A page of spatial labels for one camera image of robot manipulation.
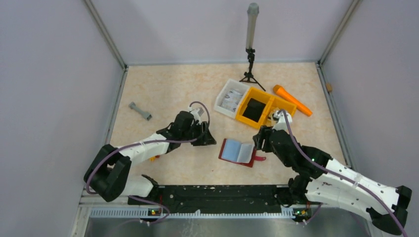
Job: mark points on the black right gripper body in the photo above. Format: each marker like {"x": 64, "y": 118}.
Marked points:
{"x": 265, "y": 137}

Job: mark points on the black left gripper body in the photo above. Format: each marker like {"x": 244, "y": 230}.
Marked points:
{"x": 202, "y": 131}

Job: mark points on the red card holder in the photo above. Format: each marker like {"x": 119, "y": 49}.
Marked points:
{"x": 239, "y": 153}

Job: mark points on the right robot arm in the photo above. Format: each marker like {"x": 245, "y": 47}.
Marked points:
{"x": 322, "y": 178}

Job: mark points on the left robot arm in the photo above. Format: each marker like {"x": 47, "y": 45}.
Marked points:
{"x": 108, "y": 173}

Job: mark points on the cards in white bin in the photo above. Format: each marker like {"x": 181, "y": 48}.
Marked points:
{"x": 231, "y": 100}

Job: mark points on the black block in bin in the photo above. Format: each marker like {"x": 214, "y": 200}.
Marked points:
{"x": 254, "y": 110}

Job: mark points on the yellow plastic bin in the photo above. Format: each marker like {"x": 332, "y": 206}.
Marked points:
{"x": 273, "y": 103}

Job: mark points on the white plastic bin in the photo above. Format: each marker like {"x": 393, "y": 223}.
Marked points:
{"x": 230, "y": 84}

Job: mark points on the orange plastic carrot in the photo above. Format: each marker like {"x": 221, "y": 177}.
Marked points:
{"x": 280, "y": 91}

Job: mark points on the grey plastic connector piece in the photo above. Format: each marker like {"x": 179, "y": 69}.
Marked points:
{"x": 146, "y": 115}

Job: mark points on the small orange toy piece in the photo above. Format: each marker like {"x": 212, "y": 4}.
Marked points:
{"x": 153, "y": 158}

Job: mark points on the black mini tripod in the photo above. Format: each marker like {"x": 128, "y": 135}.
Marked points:
{"x": 248, "y": 76}

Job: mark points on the grey tube on tripod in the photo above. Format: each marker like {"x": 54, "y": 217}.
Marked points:
{"x": 253, "y": 11}

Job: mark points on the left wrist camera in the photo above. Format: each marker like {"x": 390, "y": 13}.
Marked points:
{"x": 197, "y": 113}

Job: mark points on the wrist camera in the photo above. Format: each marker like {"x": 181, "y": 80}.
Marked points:
{"x": 281, "y": 119}
{"x": 197, "y": 113}

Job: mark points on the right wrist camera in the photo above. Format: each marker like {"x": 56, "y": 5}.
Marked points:
{"x": 281, "y": 119}

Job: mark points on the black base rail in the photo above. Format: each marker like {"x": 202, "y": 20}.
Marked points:
{"x": 225, "y": 199}

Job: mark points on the small tan wall object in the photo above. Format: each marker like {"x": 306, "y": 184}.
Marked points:
{"x": 329, "y": 87}

